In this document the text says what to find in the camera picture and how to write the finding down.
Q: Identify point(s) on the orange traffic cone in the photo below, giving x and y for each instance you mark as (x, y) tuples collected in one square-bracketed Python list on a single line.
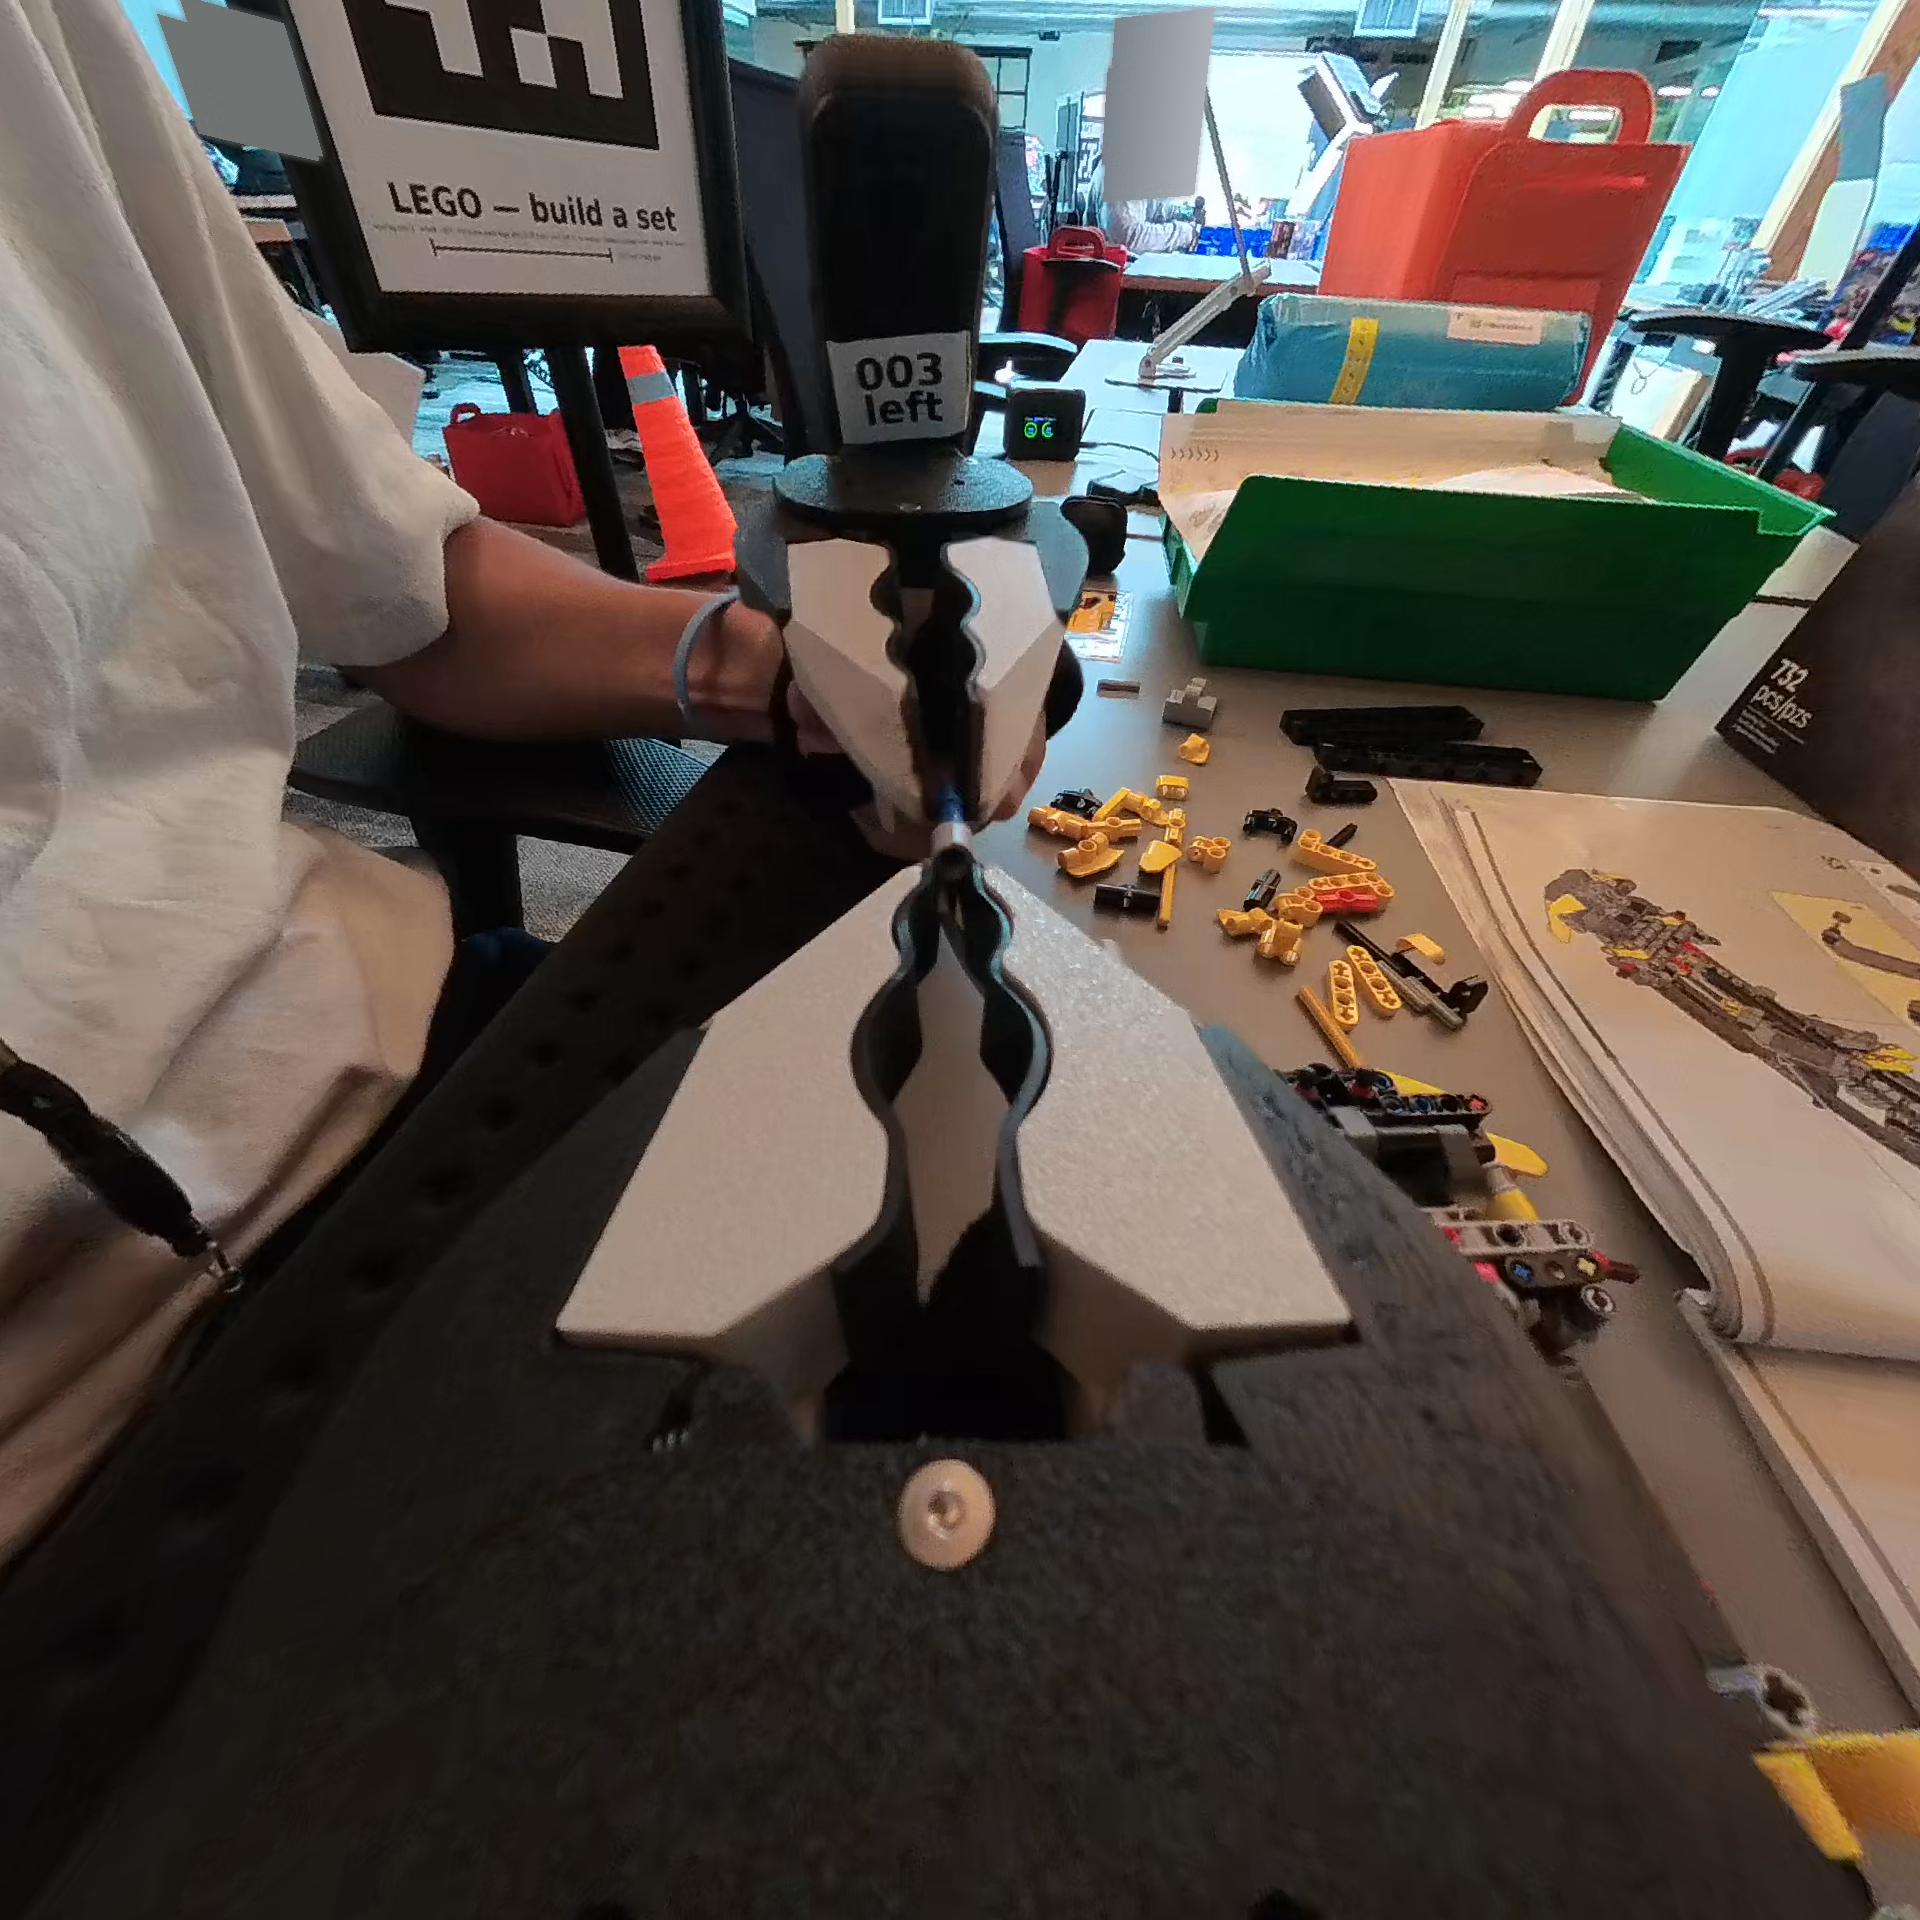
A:
[(681, 480)]

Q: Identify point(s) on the person's left forearm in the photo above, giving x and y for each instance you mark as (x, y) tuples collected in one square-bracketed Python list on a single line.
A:
[(569, 644)]

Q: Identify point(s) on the red plastic carry case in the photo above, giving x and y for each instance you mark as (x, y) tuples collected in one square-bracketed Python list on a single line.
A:
[(1470, 225)]

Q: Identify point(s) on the small black display device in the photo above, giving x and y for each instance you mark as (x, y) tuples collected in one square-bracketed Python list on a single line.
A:
[(1041, 423)]

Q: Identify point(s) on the lego instruction booklet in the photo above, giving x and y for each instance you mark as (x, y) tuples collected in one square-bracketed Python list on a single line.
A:
[(1651, 1049)]

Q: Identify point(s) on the teal wrapped package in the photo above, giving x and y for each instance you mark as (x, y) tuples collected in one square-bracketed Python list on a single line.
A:
[(1410, 352)]

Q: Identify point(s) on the lego set box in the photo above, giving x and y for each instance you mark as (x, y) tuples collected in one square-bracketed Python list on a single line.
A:
[(1861, 721)]

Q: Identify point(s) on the black framed marker sign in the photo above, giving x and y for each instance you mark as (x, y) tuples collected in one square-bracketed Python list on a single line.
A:
[(524, 210)]

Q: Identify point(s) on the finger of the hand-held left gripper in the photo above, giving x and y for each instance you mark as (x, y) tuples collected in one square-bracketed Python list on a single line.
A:
[(1019, 629), (838, 629)]

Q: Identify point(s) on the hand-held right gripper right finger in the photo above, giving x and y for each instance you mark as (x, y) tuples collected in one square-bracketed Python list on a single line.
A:
[(1184, 1170)]

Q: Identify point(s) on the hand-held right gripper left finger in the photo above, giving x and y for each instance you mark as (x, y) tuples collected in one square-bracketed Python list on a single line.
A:
[(720, 1170)]

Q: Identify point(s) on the person's left hand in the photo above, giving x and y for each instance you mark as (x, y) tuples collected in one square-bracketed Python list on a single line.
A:
[(885, 833)]

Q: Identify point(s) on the lego car chassis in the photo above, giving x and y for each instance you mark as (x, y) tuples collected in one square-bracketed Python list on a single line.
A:
[(1425, 1141)]

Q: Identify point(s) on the blue lego axle pin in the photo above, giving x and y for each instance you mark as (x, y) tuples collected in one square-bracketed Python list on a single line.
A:
[(952, 819)]

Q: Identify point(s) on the grey lego seat piece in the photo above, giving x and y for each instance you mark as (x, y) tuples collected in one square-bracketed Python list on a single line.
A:
[(952, 867)]

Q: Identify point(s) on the light grey lego bracket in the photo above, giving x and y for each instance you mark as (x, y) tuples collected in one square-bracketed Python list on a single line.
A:
[(1189, 709)]

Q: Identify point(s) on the dark red carry bag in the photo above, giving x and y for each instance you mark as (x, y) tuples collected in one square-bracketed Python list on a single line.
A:
[(1072, 292)]

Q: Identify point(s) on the green plastic bin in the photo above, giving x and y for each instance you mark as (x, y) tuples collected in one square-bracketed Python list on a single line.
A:
[(1425, 600)]

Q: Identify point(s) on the dark ribbed lego panel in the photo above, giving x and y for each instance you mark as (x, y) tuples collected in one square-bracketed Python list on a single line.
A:
[(1395, 728)]

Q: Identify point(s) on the pile of yellow lego pieces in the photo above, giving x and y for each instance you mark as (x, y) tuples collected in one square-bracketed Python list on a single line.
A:
[(1329, 856)]

